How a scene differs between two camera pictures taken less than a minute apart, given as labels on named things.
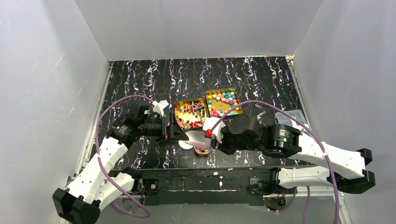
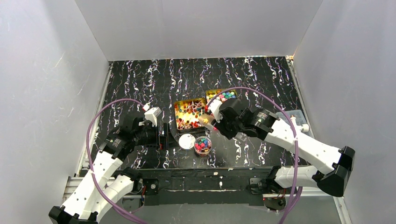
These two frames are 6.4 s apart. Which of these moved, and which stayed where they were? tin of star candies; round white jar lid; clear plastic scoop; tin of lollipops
Moved: clear plastic scoop
Stayed: tin of lollipops; tin of star candies; round white jar lid
